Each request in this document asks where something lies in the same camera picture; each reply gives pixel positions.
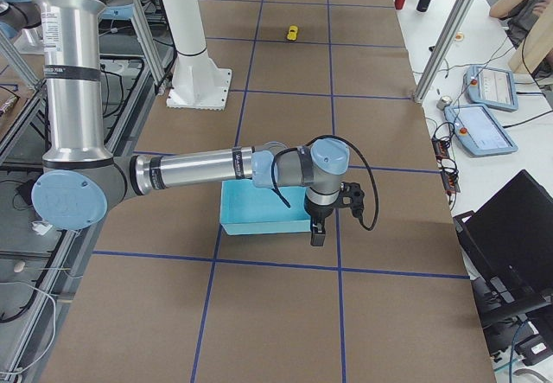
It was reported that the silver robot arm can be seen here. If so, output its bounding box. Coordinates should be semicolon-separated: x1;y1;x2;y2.
31;0;349;246

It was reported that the light blue plastic bin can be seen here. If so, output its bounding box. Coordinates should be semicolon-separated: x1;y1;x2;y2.
219;180;310;235

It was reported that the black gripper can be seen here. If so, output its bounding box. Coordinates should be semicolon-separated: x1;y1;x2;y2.
308;209;333;246

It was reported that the yellow beetle toy car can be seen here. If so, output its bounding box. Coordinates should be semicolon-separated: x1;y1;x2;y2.
286;25;299;41

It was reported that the upper teach pendant tablet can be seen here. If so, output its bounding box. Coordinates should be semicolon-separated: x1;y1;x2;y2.
464;64;518;112

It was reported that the black laptop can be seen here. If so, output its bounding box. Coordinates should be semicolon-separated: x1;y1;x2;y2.
454;169;552;335

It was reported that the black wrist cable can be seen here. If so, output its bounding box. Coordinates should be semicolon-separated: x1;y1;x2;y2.
270;134;381;232

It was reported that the aluminium frame post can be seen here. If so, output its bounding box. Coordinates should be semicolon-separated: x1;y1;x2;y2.
413;0;474;104

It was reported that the teach pendant tablet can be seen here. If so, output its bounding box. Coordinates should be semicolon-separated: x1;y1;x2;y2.
464;64;518;112
443;104;518;157

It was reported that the lower teach pendant tablet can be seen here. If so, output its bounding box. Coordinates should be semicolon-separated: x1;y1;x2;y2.
443;104;518;157

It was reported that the white pedestal column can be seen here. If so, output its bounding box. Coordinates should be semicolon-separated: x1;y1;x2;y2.
162;0;232;111

